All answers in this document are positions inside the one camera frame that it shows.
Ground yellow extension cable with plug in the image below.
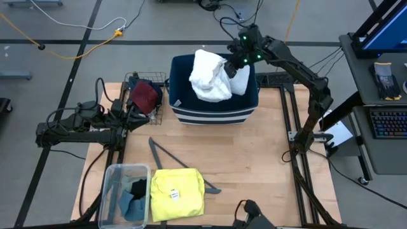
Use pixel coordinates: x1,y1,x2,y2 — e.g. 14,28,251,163
0,12,124,60

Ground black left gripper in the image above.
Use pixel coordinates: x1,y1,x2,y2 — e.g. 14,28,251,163
109,99,150,130

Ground black sock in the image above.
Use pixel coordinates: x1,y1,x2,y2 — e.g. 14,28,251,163
130,178,148,200

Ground computer monitor with stand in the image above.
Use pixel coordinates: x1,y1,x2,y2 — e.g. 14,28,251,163
351,0,407,60

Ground grey furniture foot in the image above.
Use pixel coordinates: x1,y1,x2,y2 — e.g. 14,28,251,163
0,70,32,81

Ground clear plastic container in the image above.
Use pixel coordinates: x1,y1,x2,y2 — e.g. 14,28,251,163
97,163,152,229

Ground black coiled floor cable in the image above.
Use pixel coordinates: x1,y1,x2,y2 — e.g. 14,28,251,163
197,0,223,12

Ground grey monitor desk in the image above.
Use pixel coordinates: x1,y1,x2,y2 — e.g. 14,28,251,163
338,31,407,106

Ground white floor cable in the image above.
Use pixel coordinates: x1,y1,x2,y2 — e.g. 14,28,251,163
28,0,128,32

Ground white towel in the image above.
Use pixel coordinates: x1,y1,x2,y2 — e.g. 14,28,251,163
189,49,251,103

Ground black caster wheel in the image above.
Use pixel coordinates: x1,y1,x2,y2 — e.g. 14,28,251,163
0,97,13,114

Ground grey keyboard desk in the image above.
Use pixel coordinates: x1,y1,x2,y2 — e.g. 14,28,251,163
351,104,407,176

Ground yellow hanging cable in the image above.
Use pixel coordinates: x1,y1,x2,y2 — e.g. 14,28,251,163
284,0,301,44

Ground blue-grey cloth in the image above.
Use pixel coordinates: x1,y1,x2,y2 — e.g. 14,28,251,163
118,189,147,222

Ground black aluminium table frame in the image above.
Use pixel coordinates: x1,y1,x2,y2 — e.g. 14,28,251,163
76,71,343,229

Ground yellow cloth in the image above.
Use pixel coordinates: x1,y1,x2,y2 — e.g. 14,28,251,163
149,167,205,223

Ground maroon cloth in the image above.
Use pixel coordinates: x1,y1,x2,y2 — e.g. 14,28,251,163
130,80,159,116

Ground black device with cable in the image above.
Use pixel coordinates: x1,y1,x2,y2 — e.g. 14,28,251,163
233,199,277,229

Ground wire mesh basket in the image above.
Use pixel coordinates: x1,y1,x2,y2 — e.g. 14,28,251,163
122,71,168,125

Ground backlit black keyboard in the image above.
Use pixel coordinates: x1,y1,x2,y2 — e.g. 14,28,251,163
368,108,407,139

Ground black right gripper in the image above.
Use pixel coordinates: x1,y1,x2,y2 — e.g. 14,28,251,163
224,24,265,80

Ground navy white striped fabric bin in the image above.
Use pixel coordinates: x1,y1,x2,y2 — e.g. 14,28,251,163
164,53,261,125

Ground grey black work gloves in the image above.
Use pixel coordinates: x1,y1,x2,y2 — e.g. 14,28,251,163
368,62,402,101

